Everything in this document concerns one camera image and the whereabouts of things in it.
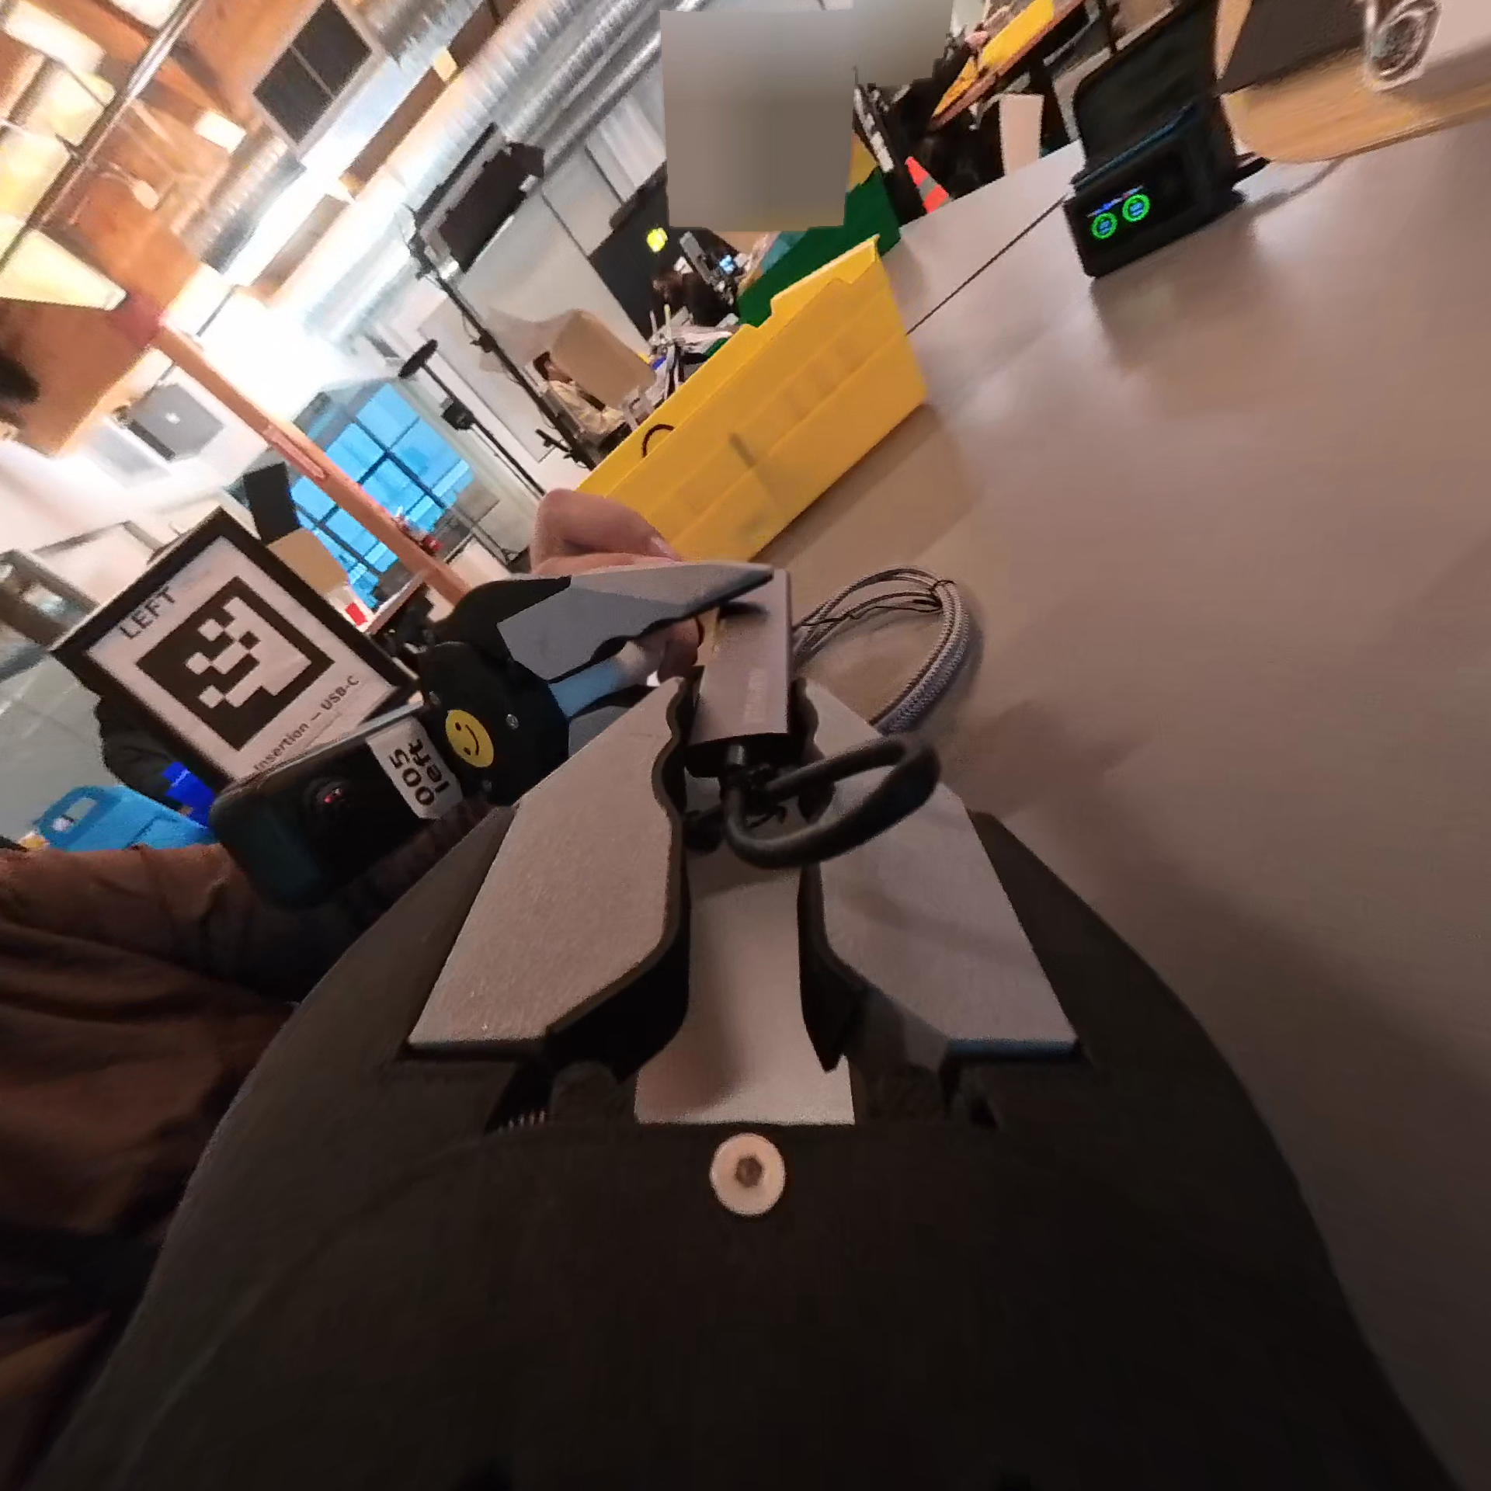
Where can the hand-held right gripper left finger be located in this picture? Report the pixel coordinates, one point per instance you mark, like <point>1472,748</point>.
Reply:
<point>556,918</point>

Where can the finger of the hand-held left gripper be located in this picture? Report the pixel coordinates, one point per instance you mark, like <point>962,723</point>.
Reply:
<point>628,602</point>
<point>599,689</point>

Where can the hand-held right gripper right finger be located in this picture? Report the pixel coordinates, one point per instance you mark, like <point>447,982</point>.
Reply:
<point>934,932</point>

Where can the grey usb hub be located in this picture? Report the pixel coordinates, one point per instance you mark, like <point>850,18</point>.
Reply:
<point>744,678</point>

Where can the yellow plastic bin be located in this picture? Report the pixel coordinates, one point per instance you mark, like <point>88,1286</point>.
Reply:
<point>792,396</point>

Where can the person's left hand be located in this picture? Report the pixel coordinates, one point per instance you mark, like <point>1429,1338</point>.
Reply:
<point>580,528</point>

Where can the black studio light stand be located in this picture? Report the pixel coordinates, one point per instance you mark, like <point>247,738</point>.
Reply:
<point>479,191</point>

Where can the green plastic bin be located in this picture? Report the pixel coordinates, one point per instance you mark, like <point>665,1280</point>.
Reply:
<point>865,218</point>

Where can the orange striped cone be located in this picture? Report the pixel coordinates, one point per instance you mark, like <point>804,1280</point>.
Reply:
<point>928,191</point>

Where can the black smartwatch green display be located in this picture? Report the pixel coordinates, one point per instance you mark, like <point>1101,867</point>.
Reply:
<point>1117,218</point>

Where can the silver ventilation duct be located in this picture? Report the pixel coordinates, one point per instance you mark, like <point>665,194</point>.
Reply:
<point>487,62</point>

